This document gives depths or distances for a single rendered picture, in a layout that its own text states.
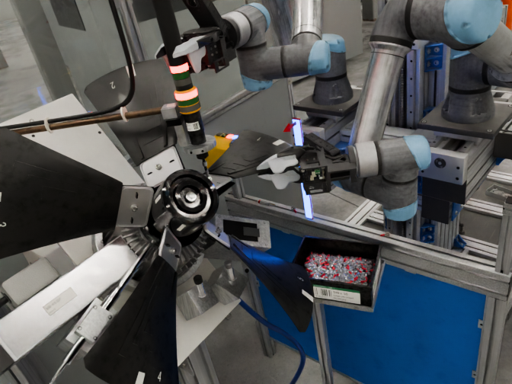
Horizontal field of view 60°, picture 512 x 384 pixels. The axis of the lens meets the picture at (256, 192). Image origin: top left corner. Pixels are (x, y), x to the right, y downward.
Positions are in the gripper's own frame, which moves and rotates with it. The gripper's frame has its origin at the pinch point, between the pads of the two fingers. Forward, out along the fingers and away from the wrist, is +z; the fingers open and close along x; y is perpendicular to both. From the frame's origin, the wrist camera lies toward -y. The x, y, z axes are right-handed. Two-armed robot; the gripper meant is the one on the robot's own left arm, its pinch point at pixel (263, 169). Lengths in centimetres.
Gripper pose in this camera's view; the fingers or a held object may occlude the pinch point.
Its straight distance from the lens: 99.2
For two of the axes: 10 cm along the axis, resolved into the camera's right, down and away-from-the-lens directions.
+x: 1.8, 7.8, 6.0
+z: -9.8, 1.4, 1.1
